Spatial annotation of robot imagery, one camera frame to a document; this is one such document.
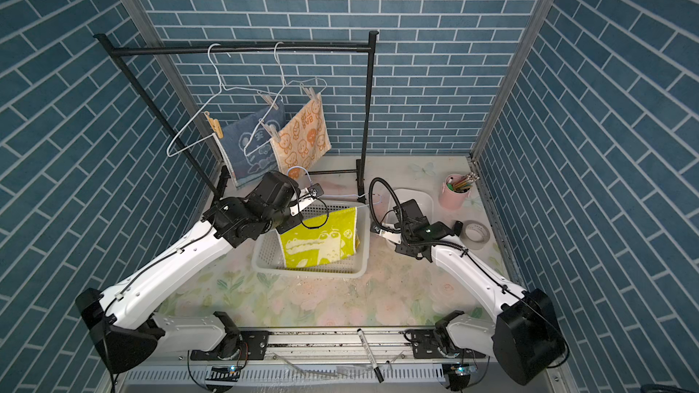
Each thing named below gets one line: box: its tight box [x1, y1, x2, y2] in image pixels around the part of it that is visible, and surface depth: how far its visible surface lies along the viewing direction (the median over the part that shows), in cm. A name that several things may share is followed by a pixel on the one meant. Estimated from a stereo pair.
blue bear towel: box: [221, 101, 287, 189], surface depth 84 cm
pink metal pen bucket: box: [438, 173, 472, 211], surface depth 101 cm
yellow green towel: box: [276, 206, 361, 269], surface depth 85 cm
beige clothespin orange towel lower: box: [259, 120, 281, 143], surface depth 75 cm
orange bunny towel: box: [271, 92, 333, 180], surface depth 86 cm
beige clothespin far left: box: [203, 110, 224, 140], surface depth 75 cm
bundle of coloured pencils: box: [453, 171, 481, 192], surface depth 95 cm
